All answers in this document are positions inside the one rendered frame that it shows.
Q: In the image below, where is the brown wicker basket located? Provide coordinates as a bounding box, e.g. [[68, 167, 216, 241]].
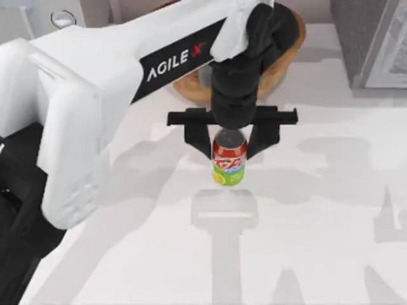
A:
[[172, 9, 307, 104]]

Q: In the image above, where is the red and green can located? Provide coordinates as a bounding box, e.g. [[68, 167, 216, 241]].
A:
[[210, 128, 249, 191]]

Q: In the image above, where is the grey cabinet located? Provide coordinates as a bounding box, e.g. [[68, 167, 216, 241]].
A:
[[329, 0, 407, 91]]

